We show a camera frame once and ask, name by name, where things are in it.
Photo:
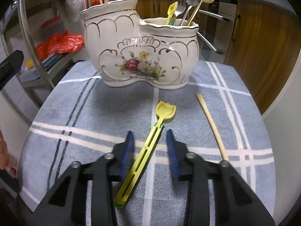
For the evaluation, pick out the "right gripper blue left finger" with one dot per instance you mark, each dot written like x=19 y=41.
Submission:
x=128 y=155

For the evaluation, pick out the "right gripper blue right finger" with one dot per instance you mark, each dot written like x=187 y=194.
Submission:
x=172 y=154

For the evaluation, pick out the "yellow green plastic spoon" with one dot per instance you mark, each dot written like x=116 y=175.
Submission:
x=164 y=111

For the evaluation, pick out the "left human hand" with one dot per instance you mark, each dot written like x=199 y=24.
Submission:
x=4 y=155

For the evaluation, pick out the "red plastic bag on shelf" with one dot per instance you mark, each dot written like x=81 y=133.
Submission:
x=60 y=44

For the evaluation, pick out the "white floral ceramic utensil holder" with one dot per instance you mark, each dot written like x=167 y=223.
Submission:
x=124 y=49

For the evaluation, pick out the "yellow plastic spoon in holder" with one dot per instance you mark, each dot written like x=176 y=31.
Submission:
x=170 y=13

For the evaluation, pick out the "silver spoon in holder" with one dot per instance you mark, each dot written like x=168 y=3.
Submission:
x=191 y=4

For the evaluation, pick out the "silver fork in holder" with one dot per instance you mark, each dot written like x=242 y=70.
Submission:
x=179 y=10

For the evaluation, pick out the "steel oven with handles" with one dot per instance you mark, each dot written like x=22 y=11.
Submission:
x=216 y=23

